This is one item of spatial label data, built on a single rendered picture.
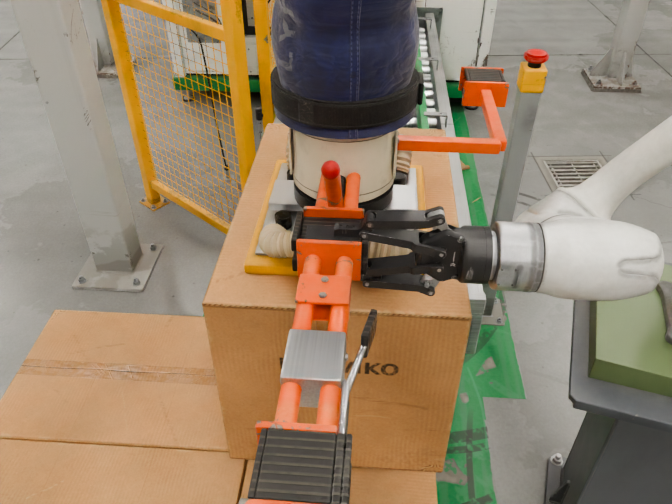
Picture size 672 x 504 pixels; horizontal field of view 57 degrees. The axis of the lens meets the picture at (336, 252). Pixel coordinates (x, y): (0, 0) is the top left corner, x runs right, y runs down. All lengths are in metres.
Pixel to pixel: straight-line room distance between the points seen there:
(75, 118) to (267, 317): 1.56
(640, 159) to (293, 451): 0.64
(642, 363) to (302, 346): 0.82
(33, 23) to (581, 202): 1.80
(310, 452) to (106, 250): 2.19
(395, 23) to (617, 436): 1.07
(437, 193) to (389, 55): 0.38
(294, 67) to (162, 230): 2.13
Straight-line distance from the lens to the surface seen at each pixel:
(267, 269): 0.96
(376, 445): 1.15
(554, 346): 2.44
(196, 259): 2.74
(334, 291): 0.71
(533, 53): 1.93
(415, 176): 1.17
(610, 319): 1.38
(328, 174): 0.73
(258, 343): 0.97
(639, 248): 0.82
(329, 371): 0.62
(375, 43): 0.85
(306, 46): 0.86
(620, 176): 0.97
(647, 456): 1.62
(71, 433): 1.52
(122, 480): 1.42
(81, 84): 2.29
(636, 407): 1.32
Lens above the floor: 1.70
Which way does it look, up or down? 39 degrees down
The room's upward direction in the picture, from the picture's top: straight up
